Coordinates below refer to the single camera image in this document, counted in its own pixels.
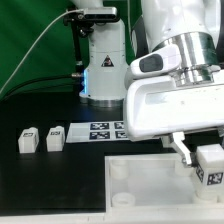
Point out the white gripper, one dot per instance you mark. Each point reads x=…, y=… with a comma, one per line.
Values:
x=156, y=107

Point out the white square tabletop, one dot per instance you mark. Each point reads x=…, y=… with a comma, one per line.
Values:
x=147, y=189

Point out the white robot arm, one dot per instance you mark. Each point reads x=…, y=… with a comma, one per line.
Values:
x=175, y=83

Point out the white marker sheet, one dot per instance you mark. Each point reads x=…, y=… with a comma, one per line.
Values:
x=96, y=132

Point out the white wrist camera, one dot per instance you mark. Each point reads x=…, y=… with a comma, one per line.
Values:
x=156, y=63

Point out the grey camera on stand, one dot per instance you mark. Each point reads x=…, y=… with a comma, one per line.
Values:
x=100, y=14

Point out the black camera stand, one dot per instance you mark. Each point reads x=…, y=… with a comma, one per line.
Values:
x=80, y=29

